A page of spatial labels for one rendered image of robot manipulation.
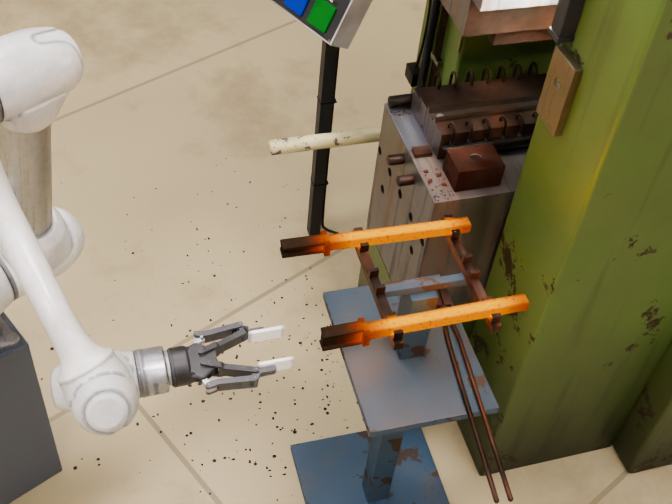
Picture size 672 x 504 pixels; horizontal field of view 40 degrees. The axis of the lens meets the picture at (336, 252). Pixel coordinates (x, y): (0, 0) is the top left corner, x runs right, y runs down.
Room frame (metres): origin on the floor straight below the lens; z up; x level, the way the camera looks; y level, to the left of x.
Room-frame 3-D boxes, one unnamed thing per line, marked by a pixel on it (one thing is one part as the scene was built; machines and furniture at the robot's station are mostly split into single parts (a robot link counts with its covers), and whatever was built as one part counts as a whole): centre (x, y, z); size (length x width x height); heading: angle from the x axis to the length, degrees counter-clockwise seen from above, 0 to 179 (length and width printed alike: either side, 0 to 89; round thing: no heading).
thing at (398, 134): (1.86, -0.41, 0.69); 0.56 x 0.38 x 0.45; 111
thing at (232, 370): (1.01, 0.17, 0.97); 0.11 x 0.01 x 0.04; 90
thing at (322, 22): (2.16, 0.11, 1.01); 0.07 x 0.05 x 0.07; 46
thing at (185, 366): (1.01, 0.24, 0.97); 0.09 x 0.08 x 0.07; 111
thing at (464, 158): (1.69, -0.30, 0.95); 0.12 x 0.09 x 0.07; 111
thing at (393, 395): (1.31, -0.19, 0.70); 0.40 x 0.30 x 0.02; 20
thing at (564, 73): (1.58, -0.42, 1.27); 0.09 x 0.02 x 0.17; 21
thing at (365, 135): (2.12, 0.02, 0.62); 0.44 x 0.05 x 0.05; 111
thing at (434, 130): (1.91, -0.38, 0.96); 0.42 x 0.20 x 0.09; 111
